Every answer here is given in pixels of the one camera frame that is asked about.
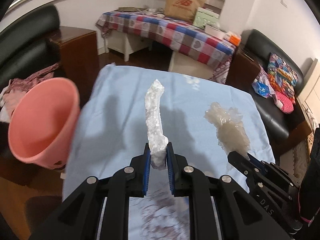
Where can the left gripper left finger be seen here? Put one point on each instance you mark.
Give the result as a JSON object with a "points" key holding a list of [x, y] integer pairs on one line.
{"points": [[99, 208]]}

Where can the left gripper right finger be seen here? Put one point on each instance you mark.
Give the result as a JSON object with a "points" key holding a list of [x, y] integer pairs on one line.
{"points": [[219, 208]]}

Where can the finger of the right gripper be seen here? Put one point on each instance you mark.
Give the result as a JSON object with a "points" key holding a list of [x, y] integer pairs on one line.
{"points": [[245, 164], [274, 173]]}

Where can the clear plastic wrap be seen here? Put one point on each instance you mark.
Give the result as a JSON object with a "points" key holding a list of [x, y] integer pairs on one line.
{"points": [[230, 129]]}

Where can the white foam wrap strip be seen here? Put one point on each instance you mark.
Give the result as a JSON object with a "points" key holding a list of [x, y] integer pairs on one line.
{"points": [[157, 141]]}

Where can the right black leather sofa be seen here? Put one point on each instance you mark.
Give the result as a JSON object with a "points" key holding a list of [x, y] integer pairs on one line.
{"points": [[284, 130]]}

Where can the pink polka dot cloth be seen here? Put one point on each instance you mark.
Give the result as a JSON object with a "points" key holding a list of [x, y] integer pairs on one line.
{"points": [[283, 103]]}

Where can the blue plastic bag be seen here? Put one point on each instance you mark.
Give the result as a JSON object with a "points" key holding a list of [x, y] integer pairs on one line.
{"points": [[261, 89]]}

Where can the colourful cartoon cushion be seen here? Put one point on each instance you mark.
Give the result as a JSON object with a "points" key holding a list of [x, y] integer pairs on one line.
{"points": [[282, 77]]}

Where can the light blue floral tablecloth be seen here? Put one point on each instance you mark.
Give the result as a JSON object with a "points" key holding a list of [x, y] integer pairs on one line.
{"points": [[111, 128]]}

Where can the wooden side table right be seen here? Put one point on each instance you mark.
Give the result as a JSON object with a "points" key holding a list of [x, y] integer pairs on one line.
{"points": [[243, 69]]}

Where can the wooden side table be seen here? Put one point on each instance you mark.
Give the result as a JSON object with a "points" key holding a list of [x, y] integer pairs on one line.
{"points": [[243, 69], [78, 55]]}

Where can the pink plastic bin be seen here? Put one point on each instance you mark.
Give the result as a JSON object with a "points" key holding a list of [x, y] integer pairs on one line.
{"points": [[43, 123]]}

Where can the white desk under plaid cloth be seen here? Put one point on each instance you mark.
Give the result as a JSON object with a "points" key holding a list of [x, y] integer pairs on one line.
{"points": [[127, 44]]}

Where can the orange box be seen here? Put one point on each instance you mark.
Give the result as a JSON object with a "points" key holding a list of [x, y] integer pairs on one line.
{"points": [[233, 38]]}

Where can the checkered plaid tablecloth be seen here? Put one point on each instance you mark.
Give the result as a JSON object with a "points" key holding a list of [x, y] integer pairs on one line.
{"points": [[180, 36]]}

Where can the clothes pile on armchair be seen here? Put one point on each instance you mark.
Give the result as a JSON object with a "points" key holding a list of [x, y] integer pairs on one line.
{"points": [[17, 88]]}

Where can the light green box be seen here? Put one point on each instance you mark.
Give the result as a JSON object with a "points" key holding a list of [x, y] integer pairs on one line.
{"points": [[205, 17]]}

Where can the wooden side table left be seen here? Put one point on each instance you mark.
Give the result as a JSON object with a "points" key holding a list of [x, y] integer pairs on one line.
{"points": [[78, 55]]}

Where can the brown New Balance paper bag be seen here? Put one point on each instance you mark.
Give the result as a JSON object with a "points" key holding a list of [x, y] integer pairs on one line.
{"points": [[184, 10]]}

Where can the left black leather armchair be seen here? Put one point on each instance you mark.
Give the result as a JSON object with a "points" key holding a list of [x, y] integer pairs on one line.
{"points": [[25, 44]]}

